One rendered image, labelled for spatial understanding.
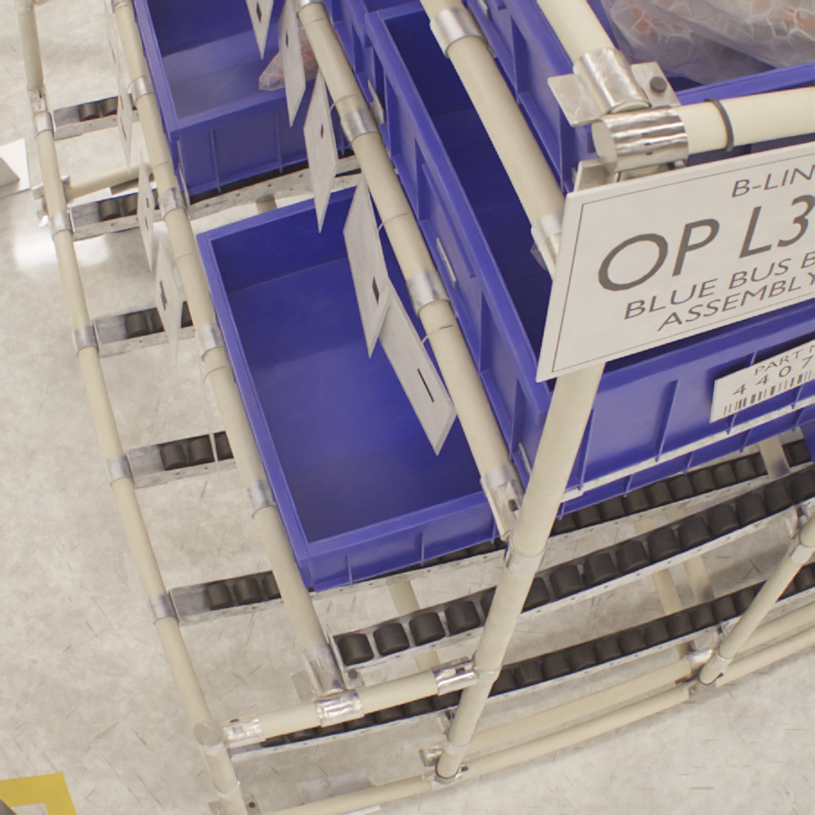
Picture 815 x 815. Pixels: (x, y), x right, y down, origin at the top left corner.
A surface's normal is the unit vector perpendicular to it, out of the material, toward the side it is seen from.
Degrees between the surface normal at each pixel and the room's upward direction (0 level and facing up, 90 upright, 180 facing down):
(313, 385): 3
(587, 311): 90
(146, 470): 11
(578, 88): 0
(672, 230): 90
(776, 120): 45
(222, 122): 90
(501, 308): 4
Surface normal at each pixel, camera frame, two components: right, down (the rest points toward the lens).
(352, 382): 0.00, -0.43
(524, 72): 0.32, 0.86
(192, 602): 0.22, -0.48
